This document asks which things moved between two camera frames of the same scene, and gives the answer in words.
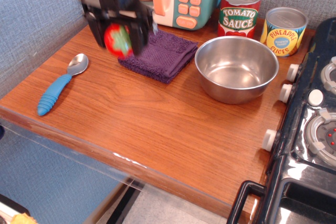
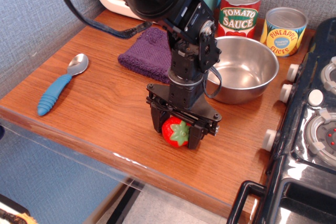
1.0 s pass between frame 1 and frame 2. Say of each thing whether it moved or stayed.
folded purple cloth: stayed
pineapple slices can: stayed
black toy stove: stayed
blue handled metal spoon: stayed
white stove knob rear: stayed
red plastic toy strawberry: moved
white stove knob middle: stayed
